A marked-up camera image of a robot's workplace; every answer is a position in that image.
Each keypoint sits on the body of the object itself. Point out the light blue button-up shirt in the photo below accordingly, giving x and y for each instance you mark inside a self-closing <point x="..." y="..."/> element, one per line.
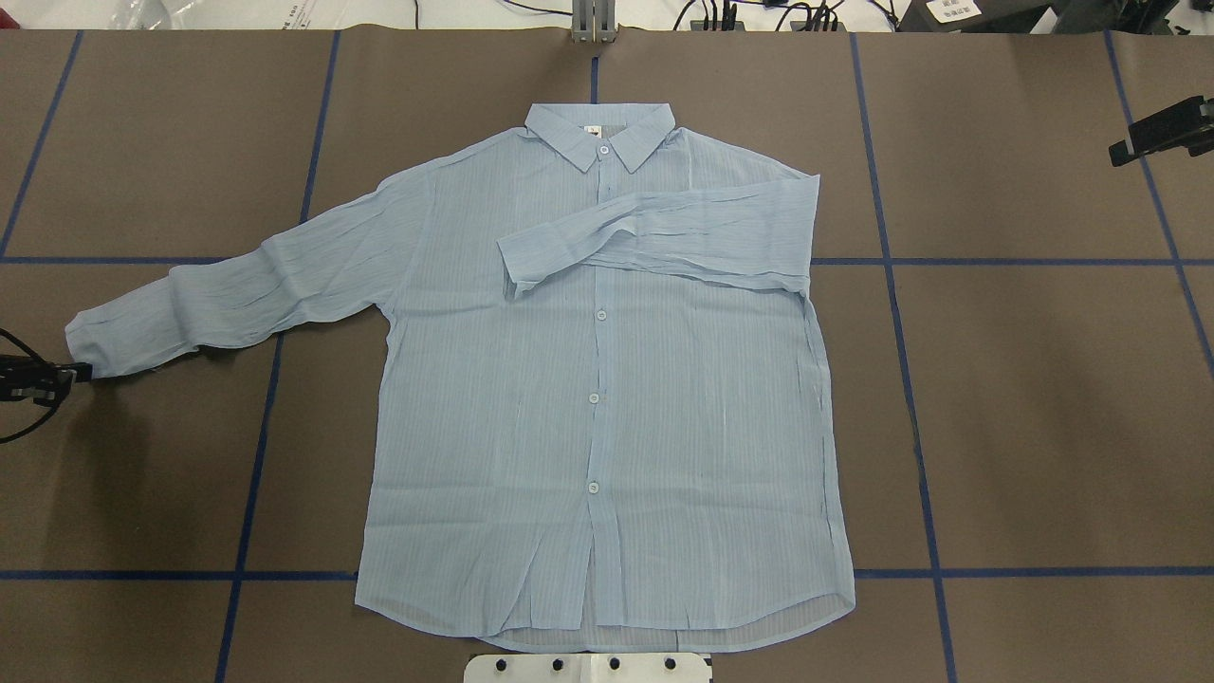
<point x="605" y="416"/>

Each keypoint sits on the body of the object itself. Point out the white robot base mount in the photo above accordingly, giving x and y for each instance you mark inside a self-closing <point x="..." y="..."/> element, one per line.
<point x="589" y="667"/>

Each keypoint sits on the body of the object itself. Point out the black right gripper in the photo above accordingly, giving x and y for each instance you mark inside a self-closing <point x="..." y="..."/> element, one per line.
<point x="1168" y="134"/>

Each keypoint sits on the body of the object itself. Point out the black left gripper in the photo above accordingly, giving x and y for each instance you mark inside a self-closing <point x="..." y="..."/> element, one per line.
<point x="38" y="383"/>

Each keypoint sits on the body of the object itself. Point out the aluminium frame post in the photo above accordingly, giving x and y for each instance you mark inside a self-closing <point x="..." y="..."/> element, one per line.
<point x="593" y="21"/>

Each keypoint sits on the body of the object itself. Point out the clear plastic bag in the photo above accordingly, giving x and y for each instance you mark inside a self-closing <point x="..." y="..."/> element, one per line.
<point x="152" y="15"/>

